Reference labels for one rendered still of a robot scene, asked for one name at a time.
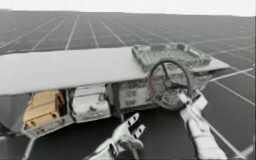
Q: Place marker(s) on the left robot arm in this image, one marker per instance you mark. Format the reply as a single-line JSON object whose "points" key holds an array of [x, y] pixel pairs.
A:
{"points": [[101, 152]]}

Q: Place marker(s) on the grey mesh tray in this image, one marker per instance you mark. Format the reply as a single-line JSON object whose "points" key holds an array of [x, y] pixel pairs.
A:
{"points": [[171, 55]]}

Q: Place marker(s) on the grey cart with brown box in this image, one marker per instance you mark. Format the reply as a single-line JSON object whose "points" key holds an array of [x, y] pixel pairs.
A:
{"points": [[63, 83]]}

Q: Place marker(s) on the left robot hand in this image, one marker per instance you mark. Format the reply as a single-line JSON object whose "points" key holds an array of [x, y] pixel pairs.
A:
{"points": [[128, 136]]}

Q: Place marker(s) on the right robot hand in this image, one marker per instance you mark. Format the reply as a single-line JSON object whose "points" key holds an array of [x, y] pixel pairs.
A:
{"points": [[192, 106]]}

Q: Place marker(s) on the dark steering wheel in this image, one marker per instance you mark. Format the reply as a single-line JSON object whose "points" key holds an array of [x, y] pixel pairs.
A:
{"points": [[169, 84]]}

